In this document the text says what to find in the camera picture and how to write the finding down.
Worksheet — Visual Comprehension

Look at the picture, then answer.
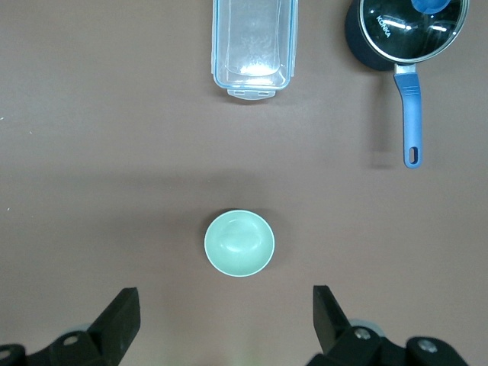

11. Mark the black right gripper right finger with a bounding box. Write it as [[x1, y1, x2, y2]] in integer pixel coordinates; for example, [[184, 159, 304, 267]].
[[300, 284, 474, 366]]

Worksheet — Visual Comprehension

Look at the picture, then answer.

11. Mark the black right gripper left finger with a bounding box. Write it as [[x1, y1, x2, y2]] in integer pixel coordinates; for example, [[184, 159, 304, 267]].
[[0, 287, 141, 366]]

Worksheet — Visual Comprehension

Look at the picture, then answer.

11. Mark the green bowl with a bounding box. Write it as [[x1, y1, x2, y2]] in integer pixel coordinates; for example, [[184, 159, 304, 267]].
[[204, 208, 276, 278]]

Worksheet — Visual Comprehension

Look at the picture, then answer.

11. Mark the clear plastic storage container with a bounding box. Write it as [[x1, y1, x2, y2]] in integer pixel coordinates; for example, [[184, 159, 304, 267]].
[[210, 0, 299, 102]]

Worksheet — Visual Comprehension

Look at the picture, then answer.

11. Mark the glass pot lid blue knob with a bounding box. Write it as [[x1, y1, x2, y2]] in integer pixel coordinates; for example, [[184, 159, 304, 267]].
[[358, 0, 470, 64]]

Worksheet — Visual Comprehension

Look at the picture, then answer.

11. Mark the dark saucepan with blue handle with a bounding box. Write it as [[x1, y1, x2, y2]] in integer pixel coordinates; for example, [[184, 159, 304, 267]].
[[344, 0, 470, 169]]

